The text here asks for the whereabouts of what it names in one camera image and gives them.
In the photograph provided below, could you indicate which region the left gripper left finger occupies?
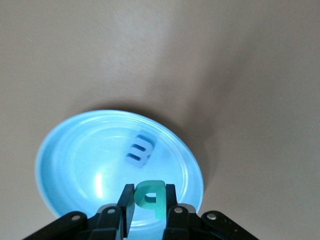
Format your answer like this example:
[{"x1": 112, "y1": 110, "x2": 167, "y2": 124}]
[{"x1": 24, "y1": 184, "x2": 136, "y2": 240}]

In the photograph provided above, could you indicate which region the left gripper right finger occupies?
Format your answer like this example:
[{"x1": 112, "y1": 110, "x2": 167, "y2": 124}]
[{"x1": 162, "y1": 184, "x2": 261, "y2": 240}]

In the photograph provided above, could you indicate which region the teal foam letter b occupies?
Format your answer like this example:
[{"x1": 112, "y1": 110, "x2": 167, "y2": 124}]
[{"x1": 134, "y1": 180, "x2": 167, "y2": 221}]

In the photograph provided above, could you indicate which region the blue foam letter m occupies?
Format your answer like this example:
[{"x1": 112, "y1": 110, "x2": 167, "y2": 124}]
[{"x1": 125, "y1": 133, "x2": 155, "y2": 168}]

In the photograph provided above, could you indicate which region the blue plate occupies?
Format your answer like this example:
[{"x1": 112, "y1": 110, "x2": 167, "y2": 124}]
[{"x1": 34, "y1": 109, "x2": 205, "y2": 237}]

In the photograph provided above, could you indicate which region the brown table cover sheet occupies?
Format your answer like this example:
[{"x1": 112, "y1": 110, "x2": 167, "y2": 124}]
[{"x1": 0, "y1": 0, "x2": 320, "y2": 240}]

